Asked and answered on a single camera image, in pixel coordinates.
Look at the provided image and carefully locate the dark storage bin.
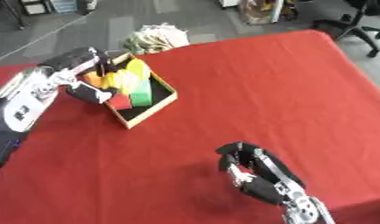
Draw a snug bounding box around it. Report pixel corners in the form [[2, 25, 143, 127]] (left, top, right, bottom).
[[18, 0, 98, 16]]

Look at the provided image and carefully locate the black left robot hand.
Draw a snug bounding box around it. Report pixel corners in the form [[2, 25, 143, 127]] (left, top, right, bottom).
[[38, 46, 122, 105]]

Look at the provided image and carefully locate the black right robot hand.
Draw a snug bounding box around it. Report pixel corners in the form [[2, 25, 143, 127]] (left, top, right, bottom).
[[215, 141, 308, 207]]

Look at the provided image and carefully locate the orange block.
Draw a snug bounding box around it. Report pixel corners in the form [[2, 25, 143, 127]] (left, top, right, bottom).
[[84, 71, 109, 89]]

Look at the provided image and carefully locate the yellow round toy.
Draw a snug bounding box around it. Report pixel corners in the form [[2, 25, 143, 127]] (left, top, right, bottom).
[[123, 59, 152, 81]]

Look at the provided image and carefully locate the black office chair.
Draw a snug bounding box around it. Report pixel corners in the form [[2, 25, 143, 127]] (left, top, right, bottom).
[[311, 0, 380, 59]]

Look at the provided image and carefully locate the cardboard box on floor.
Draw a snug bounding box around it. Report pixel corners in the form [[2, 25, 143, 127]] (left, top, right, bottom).
[[236, 0, 285, 25]]

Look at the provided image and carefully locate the white crumpled bag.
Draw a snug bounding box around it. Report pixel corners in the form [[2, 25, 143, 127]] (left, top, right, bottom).
[[121, 23, 192, 56]]

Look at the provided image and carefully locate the green block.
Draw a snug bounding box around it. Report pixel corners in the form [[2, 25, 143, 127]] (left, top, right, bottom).
[[129, 80, 155, 108]]

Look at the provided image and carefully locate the tripod leg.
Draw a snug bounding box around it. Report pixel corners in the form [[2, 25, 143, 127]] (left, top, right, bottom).
[[0, 0, 28, 32]]

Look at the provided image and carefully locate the tan cardboard box black inside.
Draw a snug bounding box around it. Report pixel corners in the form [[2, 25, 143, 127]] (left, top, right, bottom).
[[84, 52, 179, 130]]

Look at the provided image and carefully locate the red block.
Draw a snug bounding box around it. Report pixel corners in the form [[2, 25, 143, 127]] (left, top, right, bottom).
[[107, 94, 135, 111]]

